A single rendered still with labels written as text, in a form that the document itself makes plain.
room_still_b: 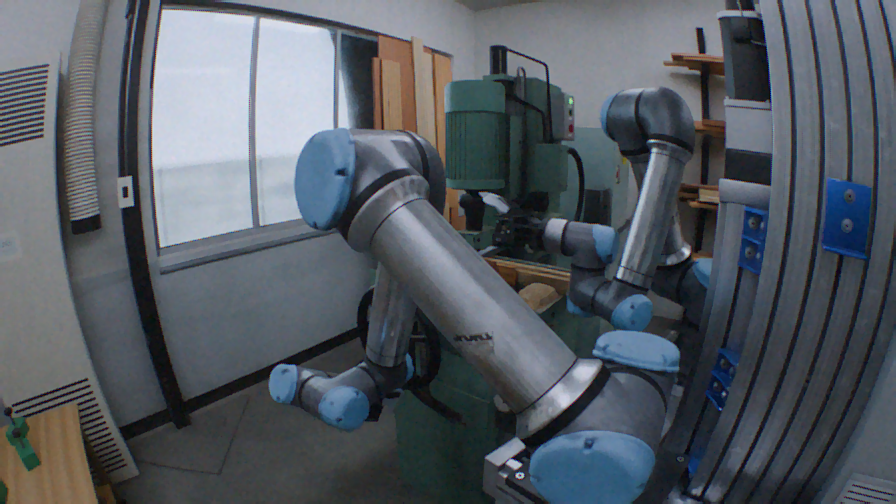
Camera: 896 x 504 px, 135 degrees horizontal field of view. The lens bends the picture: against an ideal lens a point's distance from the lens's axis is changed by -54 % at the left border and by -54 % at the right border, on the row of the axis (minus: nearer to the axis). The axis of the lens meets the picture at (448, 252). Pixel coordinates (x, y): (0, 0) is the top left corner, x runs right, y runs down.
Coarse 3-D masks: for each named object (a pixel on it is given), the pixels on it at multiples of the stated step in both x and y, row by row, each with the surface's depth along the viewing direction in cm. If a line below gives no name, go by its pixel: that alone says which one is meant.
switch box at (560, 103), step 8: (552, 96) 123; (560, 96) 121; (568, 96) 123; (552, 104) 123; (560, 104) 121; (568, 104) 123; (552, 112) 124; (560, 112) 122; (568, 112) 124; (552, 120) 125; (560, 120) 123; (568, 120) 124; (552, 128) 125; (560, 128) 123; (568, 128) 125; (560, 136) 124; (568, 136) 126
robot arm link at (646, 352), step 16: (608, 336) 47; (624, 336) 47; (640, 336) 47; (656, 336) 47; (608, 352) 43; (624, 352) 41; (640, 352) 41; (656, 352) 41; (672, 352) 41; (608, 368) 42; (624, 368) 41; (640, 368) 40; (656, 368) 39; (672, 368) 40; (656, 384) 39; (672, 384) 42
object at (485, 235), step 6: (486, 228) 123; (492, 228) 123; (462, 234) 117; (468, 234) 116; (474, 234) 115; (480, 234) 117; (486, 234) 119; (468, 240) 116; (474, 240) 115; (480, 240) 117; (486, 240) 120; (474, 246) 115; (480, 246) 118; (486, 246) 120
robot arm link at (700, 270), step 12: (696, 264) 78; (708, 264) 77; (684, 276) 82; (696, 276) 77; (708, 276) 74; (684, 288) 81; (696, 288) 77; (684, 300) 81; (696, 300) 77; (696, 312) 77
